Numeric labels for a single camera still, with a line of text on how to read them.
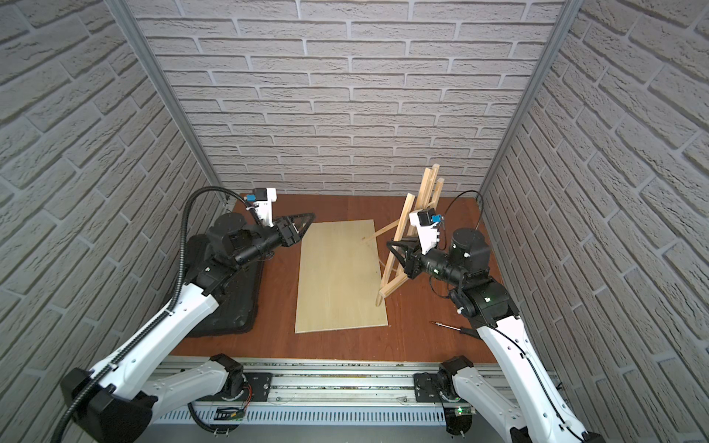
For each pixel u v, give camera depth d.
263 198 0.60
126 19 0.71
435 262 0.54
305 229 0.63
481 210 1.24
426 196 0.56
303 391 0.74
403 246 0.58
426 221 0.53
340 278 0.96
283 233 0.59
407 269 0.56
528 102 0.87
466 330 0.83
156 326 0.43
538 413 0.38
